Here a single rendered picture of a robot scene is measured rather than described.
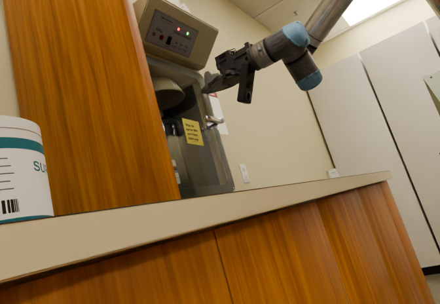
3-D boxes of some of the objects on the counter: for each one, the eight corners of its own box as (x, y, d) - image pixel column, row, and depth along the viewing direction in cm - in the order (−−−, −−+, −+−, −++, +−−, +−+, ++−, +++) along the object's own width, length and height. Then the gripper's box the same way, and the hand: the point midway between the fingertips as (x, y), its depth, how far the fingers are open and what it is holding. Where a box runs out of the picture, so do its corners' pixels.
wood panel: (42, 262, 96) (-18, -133, 129) (52, 259, 99) (-9, -128, 132) (176, 217, 72) (61, -255, 105) (185, 215, 75) (70, -245, 107)
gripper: (258, 46, 109) (204, 77, 120) (243, 38, 102) (187, 71, 112) (266, 71, 107) (211, 100, 118) (253, 65, 100) (194, 96, 110)
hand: (205, 92), depth 114 cm, fingers closed
